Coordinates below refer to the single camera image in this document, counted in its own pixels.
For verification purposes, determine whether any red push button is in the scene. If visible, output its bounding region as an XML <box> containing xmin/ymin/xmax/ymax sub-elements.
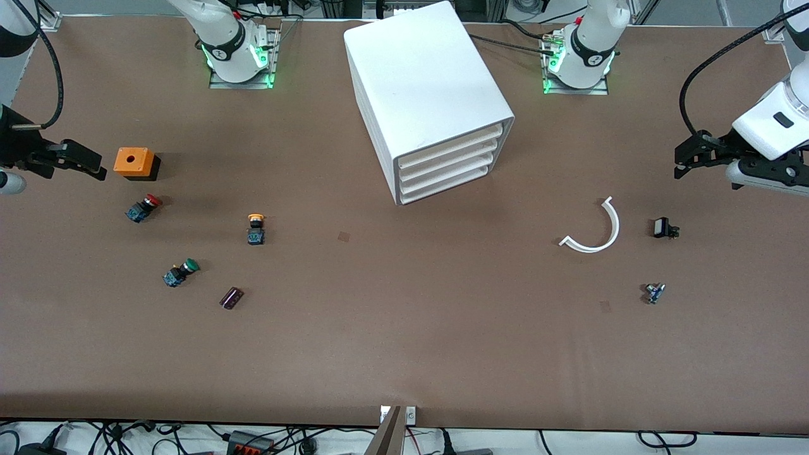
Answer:
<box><xmin>125</xmin><ymin>194</ymin><xmax>163</xmax><ymax>223</ymax></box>

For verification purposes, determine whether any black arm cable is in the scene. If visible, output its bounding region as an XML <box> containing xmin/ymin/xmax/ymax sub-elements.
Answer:
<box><xmin>679</xmin><ymin>3</ymin><xmax>809</xmax><ymax>137</ymax></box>
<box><xmin>11</xmin><ymin>0</ymin><xmax>65</xmax><ymax>130</ymax></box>

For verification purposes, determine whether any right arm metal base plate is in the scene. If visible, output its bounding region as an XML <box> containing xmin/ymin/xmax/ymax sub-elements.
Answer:
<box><xmin>209</xmin><ymin>27</ymin><xmax>280</xmax><ymax>90</ymax></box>

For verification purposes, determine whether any black cable on table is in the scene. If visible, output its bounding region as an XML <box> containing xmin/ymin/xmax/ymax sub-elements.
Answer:
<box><xmin>469</xmin><ymin>19</ymin><xmax>569</xmax><ymax>58</ymax></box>

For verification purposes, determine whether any black looped cable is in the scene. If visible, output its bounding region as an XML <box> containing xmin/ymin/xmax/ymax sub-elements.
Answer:
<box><xmin>637</xmin><ymin>430</ymin><xmax>698</xmax><ymax>449</ymax></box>

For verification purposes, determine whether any black orange power strip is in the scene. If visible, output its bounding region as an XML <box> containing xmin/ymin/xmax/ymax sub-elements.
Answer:
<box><xmin>226</xmin><ymin>430</ymin><xmax>277</xmax><ymax>455</ymax></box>

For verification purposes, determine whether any white curved plastic bracket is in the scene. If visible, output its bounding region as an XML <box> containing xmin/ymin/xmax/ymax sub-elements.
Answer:
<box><xmin>559</xmin><ymin>196</ymin><xmax>620</xmax><ymax>253</ymax></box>

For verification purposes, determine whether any grey metal post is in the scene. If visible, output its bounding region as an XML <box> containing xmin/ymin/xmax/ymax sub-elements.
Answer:
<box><xmin>363</xmin><ymin>406</ymin><xmax>405</xmax><ymax>455</ymax></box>

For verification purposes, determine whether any white drawer cabinet housing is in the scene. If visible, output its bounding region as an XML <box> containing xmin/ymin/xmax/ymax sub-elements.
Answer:
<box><xmin>343</xmin><ymin>1</ymin><xmax>516</xmax><ymax>207</ymax></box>

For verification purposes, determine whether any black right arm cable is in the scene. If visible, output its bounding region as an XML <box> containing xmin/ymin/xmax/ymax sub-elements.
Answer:
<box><xmin>11</xmin><ymin>0</ymin><xmax>65</xmax><ymax>130</ymax></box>

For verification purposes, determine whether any white plastic drawer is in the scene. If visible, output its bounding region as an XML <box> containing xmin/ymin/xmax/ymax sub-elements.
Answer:
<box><xmin>399</xmin><ymin>150</ymin><xmax>499</xmax><ymax>195</ymax></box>
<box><xmin>401</xmin><ymin>162</ymin><xmax>492</xmax><ymax>205</ymax></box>
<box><xmin>398</xmin><ymin>136</ymin><xmax>504</xmax><ymax>185</ymax></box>
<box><xmin>396</xmin><ymin>124</ymin><xmax>506</xmax><ymax>173</ymax></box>

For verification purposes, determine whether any green push button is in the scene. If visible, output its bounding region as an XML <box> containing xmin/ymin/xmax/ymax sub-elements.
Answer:
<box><xmin>162</xmin><ymin>258</ymin><xmax>200</xmax><ymax>288</ymax></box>

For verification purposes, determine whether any orange box with hole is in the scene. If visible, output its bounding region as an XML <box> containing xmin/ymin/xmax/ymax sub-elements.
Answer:
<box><xmin>114</xmin><ymin>147</ymin><xmax>161</xmax><ymax>182</ymax></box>

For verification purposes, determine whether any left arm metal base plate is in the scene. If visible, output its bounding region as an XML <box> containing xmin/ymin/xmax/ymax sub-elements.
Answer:
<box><xmin>542</xmin><ymin>30</ymin><xmax>609</xmax><ymax>96</ymax></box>

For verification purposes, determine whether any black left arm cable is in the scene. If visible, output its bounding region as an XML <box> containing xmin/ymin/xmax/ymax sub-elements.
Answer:
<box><xmin>679</xmin><ymin>3</ymin><xmax>809</xmax><ymax>137</ymax></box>

